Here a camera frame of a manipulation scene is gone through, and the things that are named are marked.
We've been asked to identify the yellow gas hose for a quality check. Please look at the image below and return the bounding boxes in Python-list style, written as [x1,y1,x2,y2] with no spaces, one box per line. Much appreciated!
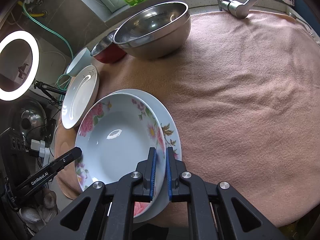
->
[17,0,48,18]

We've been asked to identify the white charger adapters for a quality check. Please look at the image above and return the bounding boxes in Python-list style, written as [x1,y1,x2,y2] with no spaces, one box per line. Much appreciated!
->
[29,139,50,159]

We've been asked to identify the teal power cable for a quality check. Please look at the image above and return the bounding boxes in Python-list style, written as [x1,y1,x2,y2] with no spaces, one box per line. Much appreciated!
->
[22,0,74,92]

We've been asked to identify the white ring light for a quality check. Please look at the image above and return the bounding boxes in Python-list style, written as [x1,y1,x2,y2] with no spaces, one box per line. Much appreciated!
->
[0,30,40,101]

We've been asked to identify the light blue ceramic bowl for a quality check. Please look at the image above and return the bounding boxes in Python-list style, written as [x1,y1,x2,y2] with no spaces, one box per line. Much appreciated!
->
[66,47,92,77]

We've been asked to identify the white plate gold leaf pattern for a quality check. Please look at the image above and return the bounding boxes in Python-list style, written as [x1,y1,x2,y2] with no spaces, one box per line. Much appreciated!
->
[61,65,99,129]

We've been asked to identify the white gloved left hand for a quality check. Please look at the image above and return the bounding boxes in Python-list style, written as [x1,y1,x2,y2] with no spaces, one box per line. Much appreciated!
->
[18,187,59,235]

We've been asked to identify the red steel bowl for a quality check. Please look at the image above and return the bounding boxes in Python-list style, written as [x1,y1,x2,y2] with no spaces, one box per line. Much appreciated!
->
[91,29,126,64]

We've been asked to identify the pink towel mat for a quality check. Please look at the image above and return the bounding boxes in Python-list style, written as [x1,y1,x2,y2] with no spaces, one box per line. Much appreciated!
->
[53,10,320,228]

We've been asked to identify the chrome kitchen faucet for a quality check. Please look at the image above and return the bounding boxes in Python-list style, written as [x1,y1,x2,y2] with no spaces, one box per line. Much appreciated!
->
[217,0,258,20]

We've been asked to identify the plate with pink roses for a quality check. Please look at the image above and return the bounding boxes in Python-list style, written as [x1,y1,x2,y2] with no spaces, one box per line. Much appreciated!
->
[75,92,166,223]

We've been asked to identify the large stainless steel bowl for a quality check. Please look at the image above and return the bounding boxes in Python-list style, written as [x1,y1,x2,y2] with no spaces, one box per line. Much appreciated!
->
[113,1,191,60]

